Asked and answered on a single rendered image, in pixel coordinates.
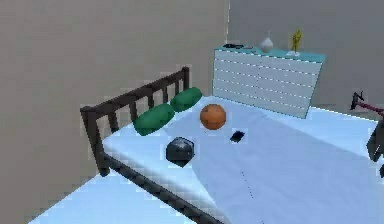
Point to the dark wood bed white sheet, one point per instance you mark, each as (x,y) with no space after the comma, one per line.
(283,160)

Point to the green pillow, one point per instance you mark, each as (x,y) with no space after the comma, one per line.
(186,98)
(154,118)

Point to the orange ball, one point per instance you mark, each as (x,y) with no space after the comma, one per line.
(213,116)

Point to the dark grey boxy object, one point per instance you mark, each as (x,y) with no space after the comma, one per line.
(180,151)

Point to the small black phone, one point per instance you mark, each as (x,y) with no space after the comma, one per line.
(237,136)

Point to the flat black object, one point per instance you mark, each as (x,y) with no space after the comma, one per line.
(233,46)

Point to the white dresser teal top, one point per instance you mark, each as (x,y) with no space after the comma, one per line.
(266,83)

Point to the white vase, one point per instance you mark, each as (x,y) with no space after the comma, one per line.
(266,45)

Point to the yellow statuette white base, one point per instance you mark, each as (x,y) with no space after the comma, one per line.
(296,40)

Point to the red rod black end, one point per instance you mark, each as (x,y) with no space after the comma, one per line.
(368,107)

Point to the dark grey blocky shape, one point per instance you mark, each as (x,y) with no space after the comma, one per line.
(377,141)

